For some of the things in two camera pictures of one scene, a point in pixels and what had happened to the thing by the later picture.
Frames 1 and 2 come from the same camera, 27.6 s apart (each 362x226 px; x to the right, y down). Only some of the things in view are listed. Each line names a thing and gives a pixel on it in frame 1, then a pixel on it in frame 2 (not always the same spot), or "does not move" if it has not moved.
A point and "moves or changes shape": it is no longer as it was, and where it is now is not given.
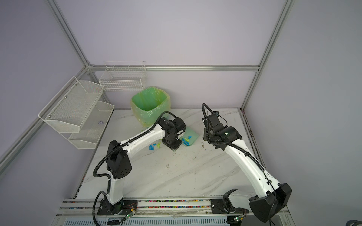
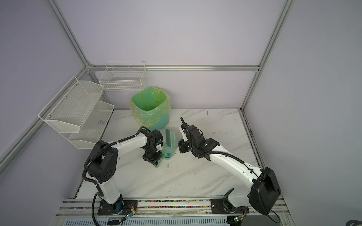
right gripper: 204,135 to 180,144
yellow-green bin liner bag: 149,104 does not move
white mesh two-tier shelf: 78,112 does not move
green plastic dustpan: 190,132 moves or changes shape
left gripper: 175,147 to 153,160
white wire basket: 123,76 does not move
